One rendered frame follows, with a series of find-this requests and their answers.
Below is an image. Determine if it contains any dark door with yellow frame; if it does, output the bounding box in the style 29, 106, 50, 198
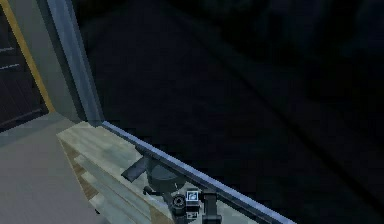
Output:
0, 0, 56, 134

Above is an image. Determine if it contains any pale wooden television shelf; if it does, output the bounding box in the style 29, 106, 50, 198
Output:
55, 120, 264, 224

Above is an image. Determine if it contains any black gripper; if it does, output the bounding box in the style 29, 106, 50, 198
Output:
170, 193, 188, 221

